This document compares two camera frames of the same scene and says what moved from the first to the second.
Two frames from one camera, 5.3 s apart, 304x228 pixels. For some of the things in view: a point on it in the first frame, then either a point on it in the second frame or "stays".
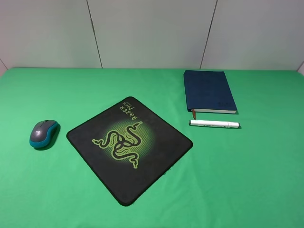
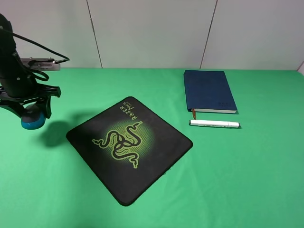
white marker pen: x=214 y=123 stays
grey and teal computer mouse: x=44 y=134 -> x=33 y=117
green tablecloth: x=251 y=176 stays
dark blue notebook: x=208 y=91 stays
